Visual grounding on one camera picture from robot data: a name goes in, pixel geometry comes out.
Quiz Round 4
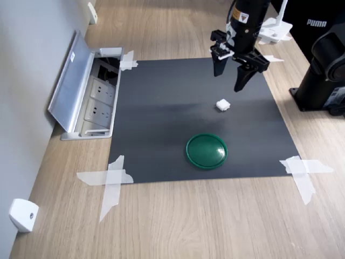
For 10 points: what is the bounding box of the silver cable duct flap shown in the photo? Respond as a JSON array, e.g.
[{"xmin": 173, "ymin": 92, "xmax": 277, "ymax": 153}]
[{"xmin": 47, "ymin": 30, "xmax": 95, "ymax": 133}]

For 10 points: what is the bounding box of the round green lid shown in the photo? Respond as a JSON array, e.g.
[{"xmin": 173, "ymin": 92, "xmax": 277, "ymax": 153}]
[{"xmin": 185, "ymin": 133, "xmax": 229, "ymax": 171}]

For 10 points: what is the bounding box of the white camera stand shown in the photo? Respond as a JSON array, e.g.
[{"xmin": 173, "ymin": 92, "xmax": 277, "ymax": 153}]
[{"xmin": 257, "ymin": 0, "xmax": 293, "ymax": 44}]

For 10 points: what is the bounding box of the small white plastic terminal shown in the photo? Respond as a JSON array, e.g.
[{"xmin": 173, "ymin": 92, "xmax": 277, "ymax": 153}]
[{"xmin": 215, "ymin": 99, "xmax": 232, "ymax": 112}]

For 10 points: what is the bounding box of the dark grey mat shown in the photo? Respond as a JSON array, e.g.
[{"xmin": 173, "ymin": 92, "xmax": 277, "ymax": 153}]
[{"xmin": 109, "ymin": 57, "xmax": 300, "ymax": 185}]

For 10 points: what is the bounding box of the small white bracket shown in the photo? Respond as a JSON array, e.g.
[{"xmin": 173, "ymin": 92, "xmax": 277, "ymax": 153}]
[
  {"xmin": 87, "ymin": 2, "xmax": 98, "ymax": 25},
  {"xmin": 8, "ymin": 199, "xmax": 39, "ymax": 233}
]

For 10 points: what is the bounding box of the silver cable duct frame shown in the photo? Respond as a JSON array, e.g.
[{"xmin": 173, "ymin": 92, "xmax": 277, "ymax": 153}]
[{"xmin": 60, "ymin": 47, "xmax": 125, "ymax": 141}]

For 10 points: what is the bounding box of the white tape patch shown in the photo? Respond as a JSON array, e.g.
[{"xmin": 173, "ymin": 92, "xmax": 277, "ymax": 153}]
[
  {"xmin": 279, "ymin": 155, "xmax": 335, "ymax": 205},
  {"xmin": 77, "ymin": 155, "xmax": 135, "ymax": 222},
  {"xmin": 120, "ymin": 50, "xmax": 140, "ymax": 71}
]

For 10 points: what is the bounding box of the grey partition panel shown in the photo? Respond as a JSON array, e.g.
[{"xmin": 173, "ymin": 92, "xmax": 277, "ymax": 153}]
[{"xmin": 0, "ymin": 0, "xmax": 97, "ymax": 259}]

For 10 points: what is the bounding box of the black fabric with Puma print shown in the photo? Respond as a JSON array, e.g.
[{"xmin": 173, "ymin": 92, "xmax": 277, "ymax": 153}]
[{"xmin": 269, "ymin": 0, "xmax": 345, "ymax": 64}]

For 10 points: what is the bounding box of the white power socket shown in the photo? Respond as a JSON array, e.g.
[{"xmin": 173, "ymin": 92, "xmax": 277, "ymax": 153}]
[
  {"xmin": 84, "ymin": 98, "xmax": 114, "ymax": 122},
  {"xmin": 88, "ymin": 77, "xmax": 117, "ymax": 99}
]

